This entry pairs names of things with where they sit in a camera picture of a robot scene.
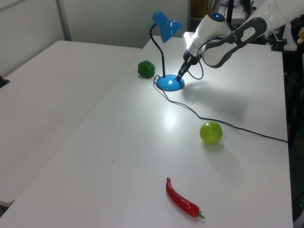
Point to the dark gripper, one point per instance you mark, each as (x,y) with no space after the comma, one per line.
(190,58)

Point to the blue desk lamp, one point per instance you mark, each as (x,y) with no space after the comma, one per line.
(169,83)

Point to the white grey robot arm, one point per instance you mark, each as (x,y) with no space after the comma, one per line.
(273,9)

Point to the dark green bell pepper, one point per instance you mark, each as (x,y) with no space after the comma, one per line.
(146,69)

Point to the wooden shelf panel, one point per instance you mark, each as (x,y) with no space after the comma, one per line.
(198,8)

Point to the light green apple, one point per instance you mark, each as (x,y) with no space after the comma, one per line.
(211,133)

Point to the thin black pole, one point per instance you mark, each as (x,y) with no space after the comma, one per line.
(230,9)

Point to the black pole with table clamp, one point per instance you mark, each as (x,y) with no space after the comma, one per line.
(281,39)

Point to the person in dark clothes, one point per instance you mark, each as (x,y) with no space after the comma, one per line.
(301,35)

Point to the red chili pepper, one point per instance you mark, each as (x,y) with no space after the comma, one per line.
(180,202)

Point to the black clamp piece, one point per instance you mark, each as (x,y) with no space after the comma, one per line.
(3,82)

